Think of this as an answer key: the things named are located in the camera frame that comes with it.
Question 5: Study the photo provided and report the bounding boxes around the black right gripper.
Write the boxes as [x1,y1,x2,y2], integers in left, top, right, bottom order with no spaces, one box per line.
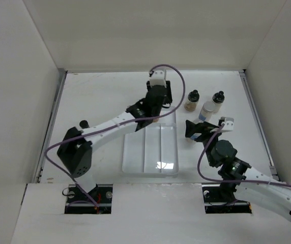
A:
[185,119,225,167]

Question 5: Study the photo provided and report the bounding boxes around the white cap blue label jar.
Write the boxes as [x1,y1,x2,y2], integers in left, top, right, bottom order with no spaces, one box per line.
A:
[198,101,215,121]

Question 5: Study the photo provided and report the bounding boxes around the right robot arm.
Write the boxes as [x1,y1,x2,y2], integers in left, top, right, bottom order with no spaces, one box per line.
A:
[185,117,291,222]

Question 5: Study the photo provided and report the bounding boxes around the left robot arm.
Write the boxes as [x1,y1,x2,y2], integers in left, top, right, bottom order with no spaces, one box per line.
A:
[56,81,172,203]

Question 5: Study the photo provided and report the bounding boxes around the black stopper jar brown contents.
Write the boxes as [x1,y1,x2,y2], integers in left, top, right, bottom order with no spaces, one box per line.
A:
[184,89,200,112]

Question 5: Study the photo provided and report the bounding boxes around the black stopper jar white contents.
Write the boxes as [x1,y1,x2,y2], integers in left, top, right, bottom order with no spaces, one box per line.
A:
[212,91,225,113]

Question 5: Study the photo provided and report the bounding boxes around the white divided organizer tray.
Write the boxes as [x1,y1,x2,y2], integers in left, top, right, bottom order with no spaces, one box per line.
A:
[122,107,179,178]

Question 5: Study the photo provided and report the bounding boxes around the black cap spice bottle left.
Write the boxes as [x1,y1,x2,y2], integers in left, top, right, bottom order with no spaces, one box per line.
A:
[79,120,90,129]

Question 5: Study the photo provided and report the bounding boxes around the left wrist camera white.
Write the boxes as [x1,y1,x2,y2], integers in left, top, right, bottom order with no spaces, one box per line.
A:
[149,69,166,87]

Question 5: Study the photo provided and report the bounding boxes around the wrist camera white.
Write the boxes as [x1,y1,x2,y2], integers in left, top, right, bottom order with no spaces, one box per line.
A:
[219,117,235,133]
[149,69,166,87]

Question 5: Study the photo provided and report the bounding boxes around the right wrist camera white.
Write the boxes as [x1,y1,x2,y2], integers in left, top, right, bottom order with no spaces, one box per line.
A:
[219,117,235,133]

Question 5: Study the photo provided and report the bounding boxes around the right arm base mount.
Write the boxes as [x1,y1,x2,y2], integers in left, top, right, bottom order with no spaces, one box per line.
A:
[201,183,252,214]

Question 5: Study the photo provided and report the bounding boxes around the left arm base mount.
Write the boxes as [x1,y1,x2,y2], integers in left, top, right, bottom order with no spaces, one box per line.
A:
[62,185,113,215]

